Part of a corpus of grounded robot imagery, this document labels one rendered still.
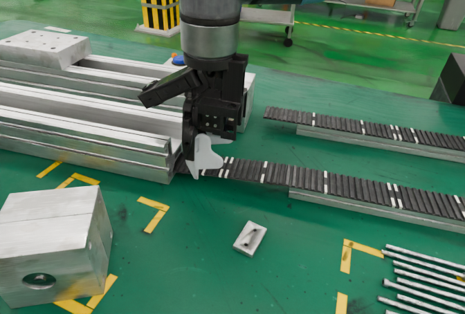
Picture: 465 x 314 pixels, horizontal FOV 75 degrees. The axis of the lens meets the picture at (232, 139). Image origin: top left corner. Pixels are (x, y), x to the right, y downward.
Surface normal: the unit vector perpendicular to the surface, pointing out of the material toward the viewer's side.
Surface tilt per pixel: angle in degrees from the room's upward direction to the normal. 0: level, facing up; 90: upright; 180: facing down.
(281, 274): 0
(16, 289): 90
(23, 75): 90
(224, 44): 90
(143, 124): 90
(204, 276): 0
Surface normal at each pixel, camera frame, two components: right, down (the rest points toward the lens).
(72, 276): 0.18, 0.59
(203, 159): -0.22, 0.43
